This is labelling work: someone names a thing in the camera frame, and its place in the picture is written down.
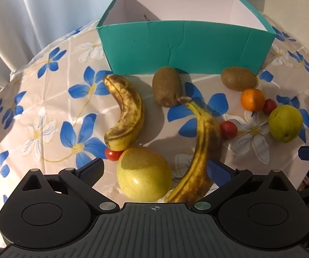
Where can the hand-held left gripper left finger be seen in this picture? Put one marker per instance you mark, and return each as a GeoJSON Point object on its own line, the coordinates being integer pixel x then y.
{"type": "Point", "coordinates": [90, 172]}

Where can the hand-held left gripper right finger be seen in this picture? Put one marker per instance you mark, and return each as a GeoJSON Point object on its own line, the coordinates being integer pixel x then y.
{"type": "Point", "coordinates": [219, 172]}

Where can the red cherry tomato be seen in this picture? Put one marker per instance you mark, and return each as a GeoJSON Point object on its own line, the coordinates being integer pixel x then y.
{"type": "Point", "coordinates": [112, 155]}
{"type": "Point", "coordinates": [228, 130]}
{"type": "Point", "coordinates": [270, 106]}

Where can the long banana with stem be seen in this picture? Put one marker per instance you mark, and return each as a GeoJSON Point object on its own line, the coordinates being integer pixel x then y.
{"type": "Point", "coordinates": [205, 139]}

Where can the short spotted banana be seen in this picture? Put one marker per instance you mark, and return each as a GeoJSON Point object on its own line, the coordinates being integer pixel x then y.
{"type": "Point", "coordinates": [130, 107]}

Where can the orange tangerine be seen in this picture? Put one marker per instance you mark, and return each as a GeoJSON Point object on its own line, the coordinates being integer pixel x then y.
{"type": "Point", "coordinates": [252, 99]}

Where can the small brown kiwi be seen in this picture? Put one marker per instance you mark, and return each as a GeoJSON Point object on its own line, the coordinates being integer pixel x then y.
{"type": "Point", "coordinates": [239, 79]}

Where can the large brown kiwi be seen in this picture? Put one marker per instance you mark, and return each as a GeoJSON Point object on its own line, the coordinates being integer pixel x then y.
{"type": "Point", "coordinates": [167, 86]}

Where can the teal cardboard box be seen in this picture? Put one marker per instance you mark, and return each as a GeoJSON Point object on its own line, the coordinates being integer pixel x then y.
{"type": "Point", "coordinates": [186, 45]}

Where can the blue floral tablecloth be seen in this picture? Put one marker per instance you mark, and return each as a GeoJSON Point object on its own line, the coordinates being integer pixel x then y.
{"type": "Point", "coordinates": [63, 107]}

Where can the white curtain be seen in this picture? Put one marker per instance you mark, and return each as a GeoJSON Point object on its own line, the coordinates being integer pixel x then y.
{"type": "Point", "coordinates": [36, 18]}

